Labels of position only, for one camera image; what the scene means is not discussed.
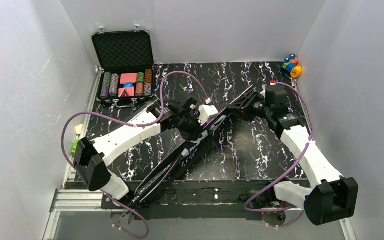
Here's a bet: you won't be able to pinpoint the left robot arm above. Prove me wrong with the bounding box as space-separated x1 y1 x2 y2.
73 98 218 200

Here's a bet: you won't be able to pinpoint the black shuttlecock tube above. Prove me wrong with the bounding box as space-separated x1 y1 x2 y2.
124 100 161 126

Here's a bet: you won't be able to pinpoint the colourful toy blocks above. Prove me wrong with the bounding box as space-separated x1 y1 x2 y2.
281 54 303 78

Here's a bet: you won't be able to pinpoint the green clip on rail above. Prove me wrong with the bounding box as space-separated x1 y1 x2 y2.
70 139 79 156

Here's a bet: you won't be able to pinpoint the black poker chip case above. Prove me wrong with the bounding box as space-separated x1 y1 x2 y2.
91 29 156 108

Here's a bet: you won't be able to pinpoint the beige clip on rail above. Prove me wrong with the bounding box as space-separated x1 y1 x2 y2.
75 124 84 135

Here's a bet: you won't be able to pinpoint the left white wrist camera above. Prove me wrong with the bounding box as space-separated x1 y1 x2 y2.
197 104 219 126

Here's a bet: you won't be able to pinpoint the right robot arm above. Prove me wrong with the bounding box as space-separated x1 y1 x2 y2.
227 82 359 226

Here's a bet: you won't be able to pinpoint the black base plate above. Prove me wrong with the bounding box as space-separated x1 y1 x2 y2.
64 178 312 221

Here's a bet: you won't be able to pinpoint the purple cable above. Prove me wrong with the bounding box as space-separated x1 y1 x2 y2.
244 81 315 229
61 70 212 239

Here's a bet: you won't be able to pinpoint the aluminium rail frame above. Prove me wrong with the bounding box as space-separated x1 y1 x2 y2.
42 66 357 240

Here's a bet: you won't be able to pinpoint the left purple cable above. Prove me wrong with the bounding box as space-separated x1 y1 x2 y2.
61 70 212 239

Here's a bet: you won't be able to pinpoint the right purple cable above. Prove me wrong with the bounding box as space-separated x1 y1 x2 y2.
244 81 315 229

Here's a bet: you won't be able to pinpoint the black racket bag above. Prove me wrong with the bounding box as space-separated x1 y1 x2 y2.
132 108 232 205

